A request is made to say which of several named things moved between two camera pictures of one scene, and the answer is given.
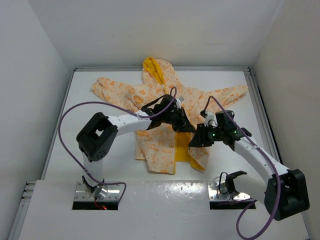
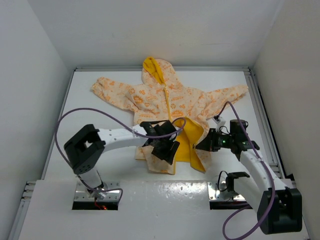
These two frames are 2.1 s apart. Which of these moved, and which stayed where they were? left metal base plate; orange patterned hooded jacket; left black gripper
Moved: left black gripper
Stayed: orange patterned hooded jacket; left metal base plate
